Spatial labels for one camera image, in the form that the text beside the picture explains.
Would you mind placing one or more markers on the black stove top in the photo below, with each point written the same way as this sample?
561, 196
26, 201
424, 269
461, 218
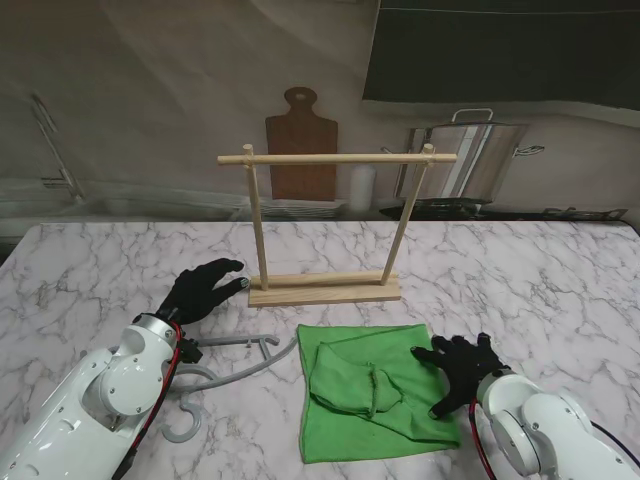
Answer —
500, 211

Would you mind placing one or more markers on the wooden hanging rack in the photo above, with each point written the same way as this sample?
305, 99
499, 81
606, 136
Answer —
325, 295

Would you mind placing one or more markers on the steel kitchen sink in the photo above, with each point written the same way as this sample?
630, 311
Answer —
125, 206

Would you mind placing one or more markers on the grey plastic clothes hanger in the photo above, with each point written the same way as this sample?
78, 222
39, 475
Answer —
225, 340

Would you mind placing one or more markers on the green microfibre towel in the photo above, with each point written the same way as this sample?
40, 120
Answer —
350, 435

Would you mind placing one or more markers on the dark range hood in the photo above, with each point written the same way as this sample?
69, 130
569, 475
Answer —
500, 50

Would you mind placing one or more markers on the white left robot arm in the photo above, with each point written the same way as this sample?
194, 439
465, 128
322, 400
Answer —
75, 400

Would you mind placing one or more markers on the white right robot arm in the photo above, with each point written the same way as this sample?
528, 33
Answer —
540, 425

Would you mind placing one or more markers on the brown wooden cutting board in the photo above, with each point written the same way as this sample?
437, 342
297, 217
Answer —
300, 155

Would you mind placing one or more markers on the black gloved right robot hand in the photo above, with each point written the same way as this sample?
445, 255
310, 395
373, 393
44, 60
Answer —
465, 370

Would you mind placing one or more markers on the chrome kitchen faucet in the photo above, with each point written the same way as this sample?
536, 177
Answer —
55, 150

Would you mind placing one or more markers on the large steel stock pot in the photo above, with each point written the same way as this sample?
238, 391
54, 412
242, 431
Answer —
475, 160

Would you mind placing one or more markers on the stack of white plates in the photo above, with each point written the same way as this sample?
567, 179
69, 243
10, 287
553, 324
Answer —
305, 209

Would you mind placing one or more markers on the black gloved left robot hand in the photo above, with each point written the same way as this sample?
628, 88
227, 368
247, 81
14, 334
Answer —
195, 295

